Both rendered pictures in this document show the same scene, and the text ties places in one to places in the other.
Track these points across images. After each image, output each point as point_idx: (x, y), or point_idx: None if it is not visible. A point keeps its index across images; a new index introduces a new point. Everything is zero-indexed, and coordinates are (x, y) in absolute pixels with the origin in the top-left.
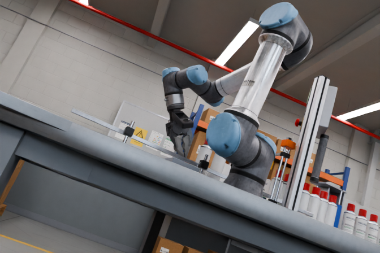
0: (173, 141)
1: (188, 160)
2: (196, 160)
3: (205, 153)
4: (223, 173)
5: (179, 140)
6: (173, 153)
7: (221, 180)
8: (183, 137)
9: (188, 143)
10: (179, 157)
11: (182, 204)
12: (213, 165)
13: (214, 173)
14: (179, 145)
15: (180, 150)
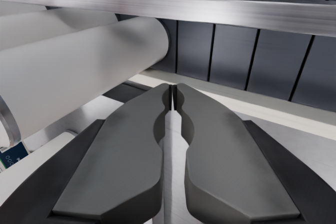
0: (287, 162)
1: None
2: (102, 70)
3: (21, 53)
4: (4, 178)
5: (213, 165)
6: (320, 2)
7: (25, 163)
8: (143, 211)
9: (117, 132)
10: None
11: None
12: (28, 37)
13: None
14: (211, 125)
15: (205, 99)
